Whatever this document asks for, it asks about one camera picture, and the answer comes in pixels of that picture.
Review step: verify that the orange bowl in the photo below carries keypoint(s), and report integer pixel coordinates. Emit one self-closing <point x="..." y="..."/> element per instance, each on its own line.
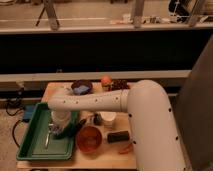
<point x="88" y="139"/>

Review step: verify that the dark brown object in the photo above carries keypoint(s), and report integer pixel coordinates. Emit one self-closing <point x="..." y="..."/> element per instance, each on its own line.
<point x="119" y="84"/>

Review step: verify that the blue power box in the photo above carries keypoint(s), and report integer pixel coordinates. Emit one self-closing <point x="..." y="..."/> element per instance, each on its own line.
<point x="28" y="111"/>

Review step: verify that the orange carrot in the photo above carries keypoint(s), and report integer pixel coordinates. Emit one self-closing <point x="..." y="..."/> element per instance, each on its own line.
<point x="127" y="149"/>

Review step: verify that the orange fruit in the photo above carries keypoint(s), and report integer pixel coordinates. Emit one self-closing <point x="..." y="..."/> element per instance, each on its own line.
<point x="106" y="80"/>

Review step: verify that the green plastic tray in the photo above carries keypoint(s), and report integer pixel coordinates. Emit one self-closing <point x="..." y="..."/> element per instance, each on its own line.
<point x="32" y="147"/>

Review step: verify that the blue cloth in bowl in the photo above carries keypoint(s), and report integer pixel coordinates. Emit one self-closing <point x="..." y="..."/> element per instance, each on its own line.
<point x="81" y="90"/>

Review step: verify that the black rectangular block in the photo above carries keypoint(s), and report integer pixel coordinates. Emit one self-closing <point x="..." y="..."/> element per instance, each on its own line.
<point x="118" y="136"/>

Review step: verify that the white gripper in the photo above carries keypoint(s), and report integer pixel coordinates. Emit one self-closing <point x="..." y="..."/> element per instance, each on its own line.
<point x="60" y="119"/>

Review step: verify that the small dark can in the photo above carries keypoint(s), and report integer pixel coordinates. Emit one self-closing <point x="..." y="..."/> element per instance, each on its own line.
<point x="97" y="119"/>

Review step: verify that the dark purple bowl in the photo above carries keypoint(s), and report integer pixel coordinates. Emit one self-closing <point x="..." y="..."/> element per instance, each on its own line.
<point x="78" y="83"/>

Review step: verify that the white cup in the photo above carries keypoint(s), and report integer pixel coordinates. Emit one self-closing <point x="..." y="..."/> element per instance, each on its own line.
<point x="108" y="118"/>

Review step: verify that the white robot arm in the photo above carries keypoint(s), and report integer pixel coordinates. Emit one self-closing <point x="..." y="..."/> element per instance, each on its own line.
<point x="154" y="132"/>

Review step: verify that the black handled utensil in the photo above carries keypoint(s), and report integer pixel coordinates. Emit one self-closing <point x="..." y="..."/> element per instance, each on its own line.
<point x="80" y="124"/>

